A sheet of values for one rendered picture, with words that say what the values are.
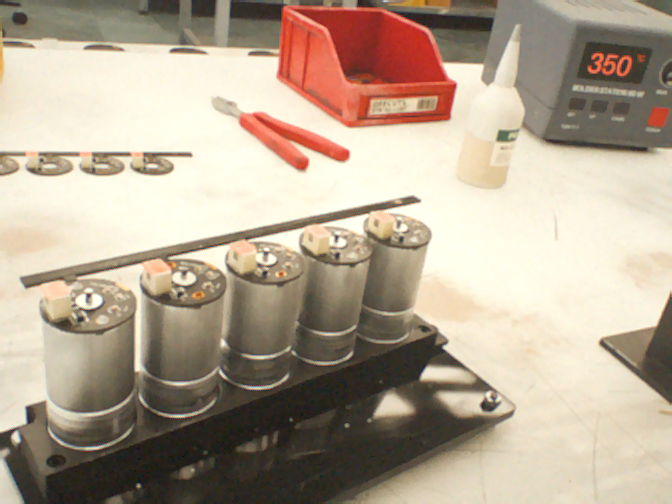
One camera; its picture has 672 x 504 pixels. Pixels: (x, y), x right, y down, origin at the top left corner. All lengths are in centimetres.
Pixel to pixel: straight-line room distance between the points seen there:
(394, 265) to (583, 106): 35
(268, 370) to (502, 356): 12
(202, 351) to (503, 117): 29
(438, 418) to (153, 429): 10
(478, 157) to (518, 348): 18
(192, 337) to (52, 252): 15
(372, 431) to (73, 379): 10
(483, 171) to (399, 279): 23
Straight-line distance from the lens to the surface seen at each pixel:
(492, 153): 47
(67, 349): 20
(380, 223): 25
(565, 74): 57
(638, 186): 56
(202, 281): 22
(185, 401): 23
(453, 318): 34
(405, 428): 26
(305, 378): 25
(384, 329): 27
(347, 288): 24
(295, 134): 50
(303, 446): 24
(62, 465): 22
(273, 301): 23
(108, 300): 21
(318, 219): 26
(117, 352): 21
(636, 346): 35
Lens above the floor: 93
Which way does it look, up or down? 29 degrees down
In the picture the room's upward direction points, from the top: 9 degrees clockwise
